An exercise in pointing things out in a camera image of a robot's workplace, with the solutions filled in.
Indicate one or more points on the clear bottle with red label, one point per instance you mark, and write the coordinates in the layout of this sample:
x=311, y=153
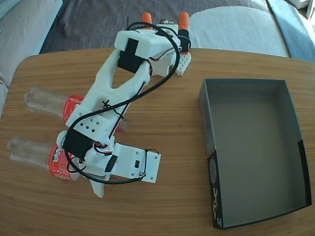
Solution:
x=29, y=150
x=41, y=100

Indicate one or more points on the grey cardboard box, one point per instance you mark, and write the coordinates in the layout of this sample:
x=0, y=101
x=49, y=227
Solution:
x=253, y=152

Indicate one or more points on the dark grey rug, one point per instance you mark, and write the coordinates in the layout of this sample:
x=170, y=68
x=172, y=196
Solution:
x=93, y=24

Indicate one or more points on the light grey sofa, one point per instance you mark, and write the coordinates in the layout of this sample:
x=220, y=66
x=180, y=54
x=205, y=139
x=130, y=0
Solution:
x=22, y=37

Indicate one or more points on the blue grey blanket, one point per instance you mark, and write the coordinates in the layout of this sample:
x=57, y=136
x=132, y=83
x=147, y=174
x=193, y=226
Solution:
x=297, y=34

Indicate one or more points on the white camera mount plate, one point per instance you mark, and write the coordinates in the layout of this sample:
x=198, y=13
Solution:
x=128, y=157

